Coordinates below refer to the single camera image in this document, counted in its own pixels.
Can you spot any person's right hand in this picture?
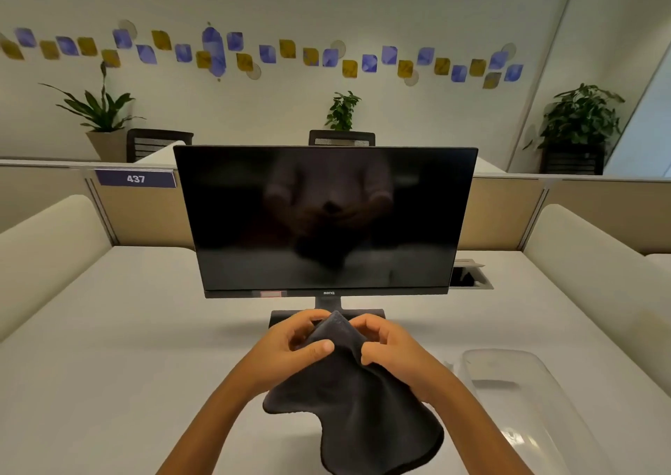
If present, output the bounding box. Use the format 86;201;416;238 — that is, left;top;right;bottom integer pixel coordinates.
348;313;453;405

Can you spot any person's left hand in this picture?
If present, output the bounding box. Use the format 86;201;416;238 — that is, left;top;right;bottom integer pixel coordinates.
238;309;336;397

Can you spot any dark grey microfibre cloth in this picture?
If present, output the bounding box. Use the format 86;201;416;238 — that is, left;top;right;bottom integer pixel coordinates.
262;310;445;475

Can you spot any person's left forearm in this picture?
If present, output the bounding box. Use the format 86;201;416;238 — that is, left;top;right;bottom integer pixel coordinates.
156;371;264;475

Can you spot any person's right forearm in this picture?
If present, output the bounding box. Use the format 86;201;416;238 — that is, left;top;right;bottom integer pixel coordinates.
419;374;534;475

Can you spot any black computer monitor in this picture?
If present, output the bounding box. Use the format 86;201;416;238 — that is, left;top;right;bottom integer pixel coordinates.
173;144;479;330

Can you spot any clear plastic container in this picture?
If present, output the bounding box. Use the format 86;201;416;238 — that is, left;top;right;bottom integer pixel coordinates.
460;349;615;475

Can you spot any black office chair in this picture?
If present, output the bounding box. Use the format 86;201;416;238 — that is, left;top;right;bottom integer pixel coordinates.
126;128;195;164
308;130;376;148

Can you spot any beige desk divider panel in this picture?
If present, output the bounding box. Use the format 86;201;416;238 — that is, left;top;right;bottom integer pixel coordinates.
0;158;671;256

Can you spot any cream rounded side partition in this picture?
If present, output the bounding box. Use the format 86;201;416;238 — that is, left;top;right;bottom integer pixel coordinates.
0;195;114;343
524;204;671;383

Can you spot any small bushy green plant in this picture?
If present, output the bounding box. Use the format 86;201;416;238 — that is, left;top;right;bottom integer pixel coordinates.
324;90;363;132

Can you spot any blue number sign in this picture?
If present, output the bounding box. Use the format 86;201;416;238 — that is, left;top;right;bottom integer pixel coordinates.
95;169;178;188

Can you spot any black slatted plant pot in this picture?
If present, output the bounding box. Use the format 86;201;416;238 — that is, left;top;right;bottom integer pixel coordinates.
539;143;606;176

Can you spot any beige plant pot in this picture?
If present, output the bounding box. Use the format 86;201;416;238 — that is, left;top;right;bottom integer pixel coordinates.
85;130;130;164

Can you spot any large bushy green plant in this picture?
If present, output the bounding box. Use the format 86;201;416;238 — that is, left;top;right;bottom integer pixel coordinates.
522;84;626;151

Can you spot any long-leaf green plant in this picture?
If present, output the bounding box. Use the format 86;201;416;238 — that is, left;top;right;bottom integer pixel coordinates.
39;63;147;134

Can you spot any desk cable outlet box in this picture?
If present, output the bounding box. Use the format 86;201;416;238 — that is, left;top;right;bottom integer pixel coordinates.
449;259;495;290

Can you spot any row of blue yellow wall decals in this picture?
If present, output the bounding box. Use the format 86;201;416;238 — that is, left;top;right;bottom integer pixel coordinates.
0;19;525;91

